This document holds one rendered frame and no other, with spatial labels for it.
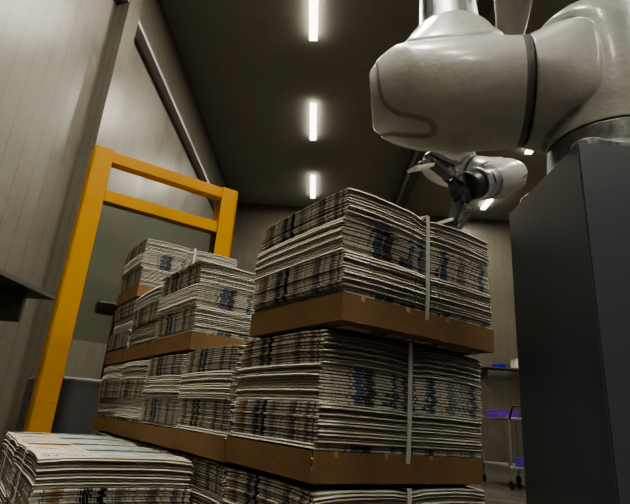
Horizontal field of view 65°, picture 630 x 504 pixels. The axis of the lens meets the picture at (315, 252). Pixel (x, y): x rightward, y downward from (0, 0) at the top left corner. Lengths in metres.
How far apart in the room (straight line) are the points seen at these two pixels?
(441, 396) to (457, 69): 0.55
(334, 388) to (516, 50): 0.54
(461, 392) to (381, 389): 0.20
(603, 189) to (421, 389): 0.47
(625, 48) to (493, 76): 0.16
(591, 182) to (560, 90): 0.16
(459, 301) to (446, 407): 0.19
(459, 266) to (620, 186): 0.43
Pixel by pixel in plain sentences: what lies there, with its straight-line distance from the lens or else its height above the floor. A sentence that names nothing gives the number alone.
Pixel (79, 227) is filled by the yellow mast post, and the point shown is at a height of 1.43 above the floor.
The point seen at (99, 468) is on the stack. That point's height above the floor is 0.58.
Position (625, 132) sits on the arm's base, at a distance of 0.70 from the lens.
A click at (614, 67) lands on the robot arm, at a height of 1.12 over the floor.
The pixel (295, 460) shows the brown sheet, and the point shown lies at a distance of 0.80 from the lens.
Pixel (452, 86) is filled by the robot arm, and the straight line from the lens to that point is 0.71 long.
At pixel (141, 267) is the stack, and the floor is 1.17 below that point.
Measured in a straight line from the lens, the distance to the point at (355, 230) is 0.81.
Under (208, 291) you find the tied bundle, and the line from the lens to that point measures 1.32.
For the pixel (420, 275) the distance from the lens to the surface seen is 0.89.
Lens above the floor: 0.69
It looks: 19 degrees up
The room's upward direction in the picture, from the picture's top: 4 degrees clockwise
